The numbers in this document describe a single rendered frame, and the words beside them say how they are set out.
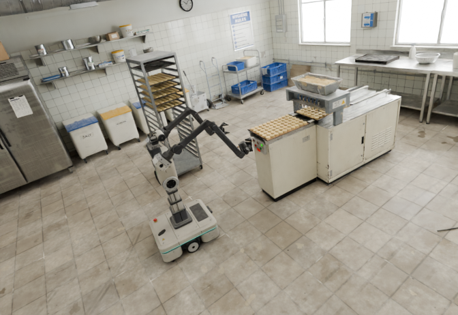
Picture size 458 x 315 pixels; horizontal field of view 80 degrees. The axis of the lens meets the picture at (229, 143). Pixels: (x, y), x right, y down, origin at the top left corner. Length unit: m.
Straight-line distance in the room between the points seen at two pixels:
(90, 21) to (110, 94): 1.40
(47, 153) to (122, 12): 3.01
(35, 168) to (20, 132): 0.64
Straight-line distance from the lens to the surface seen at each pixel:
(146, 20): 6.46
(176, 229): 3.09
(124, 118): 5.78
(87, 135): 5.74
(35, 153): 5.50
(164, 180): 2.74
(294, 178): 3.51
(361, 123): 3.74
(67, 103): 6.24
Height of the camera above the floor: 2.29
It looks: 27 degrees down
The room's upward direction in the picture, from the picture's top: 10 degrees counter-clockwise
